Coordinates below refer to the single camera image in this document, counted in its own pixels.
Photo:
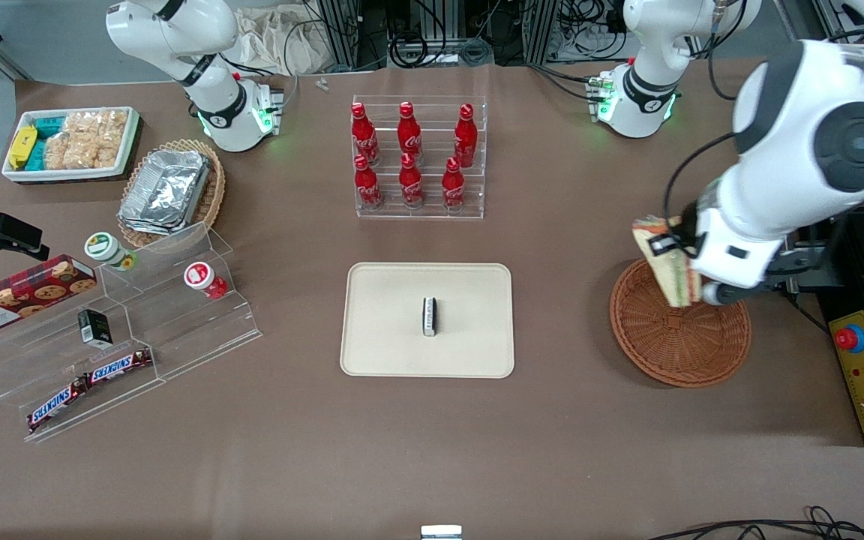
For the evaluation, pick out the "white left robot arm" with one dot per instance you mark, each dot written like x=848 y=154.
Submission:
x=814 y=135

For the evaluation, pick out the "small black white packet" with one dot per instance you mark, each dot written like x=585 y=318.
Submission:
x=430 y=316

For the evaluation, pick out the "yellow snack packet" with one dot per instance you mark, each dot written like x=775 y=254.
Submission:
x=22 y=148

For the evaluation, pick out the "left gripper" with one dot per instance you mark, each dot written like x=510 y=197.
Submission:
x=683 y=227

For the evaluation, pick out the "light wicker oval basket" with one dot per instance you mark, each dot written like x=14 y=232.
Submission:
x=211 y=195

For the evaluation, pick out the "clear acrylic stepped riser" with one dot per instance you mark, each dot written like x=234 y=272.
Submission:
x=177 y=330

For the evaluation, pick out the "aluminium foil container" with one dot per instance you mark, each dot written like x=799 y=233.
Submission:
x=151 y=227
x=166 y=187

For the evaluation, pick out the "small black carton box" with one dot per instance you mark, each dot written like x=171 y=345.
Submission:
x=94 y=328

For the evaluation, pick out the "triangular sandwich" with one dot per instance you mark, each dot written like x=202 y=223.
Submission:
x=676 y=281

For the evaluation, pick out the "red lidded snack cup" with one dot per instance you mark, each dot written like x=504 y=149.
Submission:
x=199 y=276

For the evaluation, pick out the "red emergency stop button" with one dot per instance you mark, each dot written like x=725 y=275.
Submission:
x=849 y=339

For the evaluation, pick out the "white cloth bag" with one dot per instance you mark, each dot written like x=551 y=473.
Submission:
x=274 y=37

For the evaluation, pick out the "white rectangular snack bin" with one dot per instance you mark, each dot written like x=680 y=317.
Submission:
x=72 y=174

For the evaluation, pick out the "teal snack packet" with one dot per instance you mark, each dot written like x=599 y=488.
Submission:
x=48 y=126
x=37 y=155

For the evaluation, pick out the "red Coca-Cola bottle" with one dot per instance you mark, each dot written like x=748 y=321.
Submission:
x=466 y=139
x=364 y=139
x=368 y=187
x=411 y=184
x=409 y=135
x=453 y=187

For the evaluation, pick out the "small white grey block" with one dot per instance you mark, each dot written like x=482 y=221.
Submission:
x=441 y=533

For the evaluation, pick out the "green lidded snack cup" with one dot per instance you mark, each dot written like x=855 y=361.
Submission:
x=104 y=247

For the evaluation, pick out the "clear bag of crackers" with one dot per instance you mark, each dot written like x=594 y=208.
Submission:
x=98 y=127
x=76 y=154

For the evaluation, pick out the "Snickers chocolate bar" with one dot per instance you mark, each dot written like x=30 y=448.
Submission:
x=118 y=366
x=57 y=405

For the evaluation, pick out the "Walkers red cookie box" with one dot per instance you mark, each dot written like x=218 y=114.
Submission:
x=12 y=296

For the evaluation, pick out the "brown round wicker basket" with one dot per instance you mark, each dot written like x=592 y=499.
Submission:
x=672 y=345

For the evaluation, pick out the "clear acrylic bottle rack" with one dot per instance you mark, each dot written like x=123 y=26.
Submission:
x=421 y=214

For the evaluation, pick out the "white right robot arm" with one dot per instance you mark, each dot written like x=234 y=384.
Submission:
x=214 y=97

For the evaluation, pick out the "beige plastic serving tray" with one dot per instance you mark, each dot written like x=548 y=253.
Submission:
x=402 y=330

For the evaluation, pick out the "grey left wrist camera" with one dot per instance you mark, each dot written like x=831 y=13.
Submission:
x=724 y=294

